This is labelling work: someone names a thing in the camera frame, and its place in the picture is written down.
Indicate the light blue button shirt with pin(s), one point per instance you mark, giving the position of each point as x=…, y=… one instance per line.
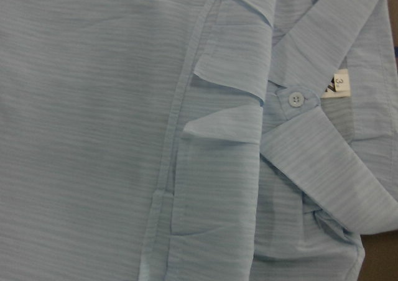
x=195, y=139

